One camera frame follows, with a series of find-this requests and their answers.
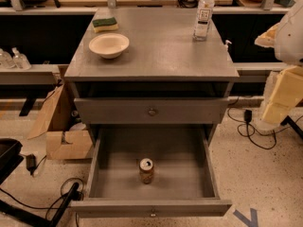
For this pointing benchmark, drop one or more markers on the open grey middle drawer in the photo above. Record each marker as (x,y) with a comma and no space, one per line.
(183,183)

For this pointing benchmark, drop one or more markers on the clear sanitizer bottle left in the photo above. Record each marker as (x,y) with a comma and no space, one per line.
(6,59)

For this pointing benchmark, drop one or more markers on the small white pump bottle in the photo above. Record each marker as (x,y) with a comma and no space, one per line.
(228,45)

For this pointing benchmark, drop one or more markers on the brown cardboard box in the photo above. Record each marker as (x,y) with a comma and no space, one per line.
(66,138)

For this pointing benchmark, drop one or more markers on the orange soda can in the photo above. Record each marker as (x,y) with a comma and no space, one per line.
(146,170)

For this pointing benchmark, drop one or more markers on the green yellow sponge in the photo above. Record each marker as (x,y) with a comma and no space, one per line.
(108,24)

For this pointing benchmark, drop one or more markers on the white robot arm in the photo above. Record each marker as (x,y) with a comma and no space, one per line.
(288,49)

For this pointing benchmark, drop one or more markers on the white ceramic bowl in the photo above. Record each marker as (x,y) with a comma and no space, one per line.
(109,45)

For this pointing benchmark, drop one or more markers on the clear plastic water bottle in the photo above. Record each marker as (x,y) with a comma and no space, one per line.
(203,19)

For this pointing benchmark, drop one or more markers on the black power adapter with cable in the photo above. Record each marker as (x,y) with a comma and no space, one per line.
(32,163)

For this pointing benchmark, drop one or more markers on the grey wooden drawer cabinet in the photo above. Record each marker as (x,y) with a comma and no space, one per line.
(162,61)

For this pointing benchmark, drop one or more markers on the clear sanitizer bottle right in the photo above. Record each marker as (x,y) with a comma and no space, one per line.
(20,59)

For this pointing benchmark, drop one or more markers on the black chair base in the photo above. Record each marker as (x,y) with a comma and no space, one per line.
(10,158)

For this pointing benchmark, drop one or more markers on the clear sanitizer bottle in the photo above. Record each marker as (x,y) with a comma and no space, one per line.
(6,59)
(20,59)

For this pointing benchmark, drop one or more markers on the closed grey top drawer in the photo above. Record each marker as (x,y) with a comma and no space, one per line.
(150,111)

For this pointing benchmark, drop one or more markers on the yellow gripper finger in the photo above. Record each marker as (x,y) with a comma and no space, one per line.
(268,38)
(288,92)

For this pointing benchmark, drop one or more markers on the blue tape floor marking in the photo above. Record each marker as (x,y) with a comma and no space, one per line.
(249,222)

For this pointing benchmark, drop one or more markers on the black stand leg right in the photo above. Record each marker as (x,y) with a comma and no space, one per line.
(288,121)

